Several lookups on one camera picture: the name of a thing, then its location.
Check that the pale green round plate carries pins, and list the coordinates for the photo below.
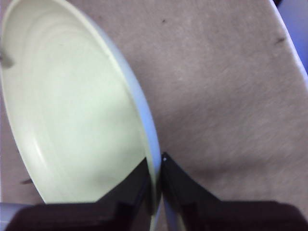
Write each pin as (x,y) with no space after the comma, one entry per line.
(67,108)

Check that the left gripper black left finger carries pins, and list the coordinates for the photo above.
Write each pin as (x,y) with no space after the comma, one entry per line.
(84,216)

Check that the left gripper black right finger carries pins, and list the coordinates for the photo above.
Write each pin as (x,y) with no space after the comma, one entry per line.
(228,216)

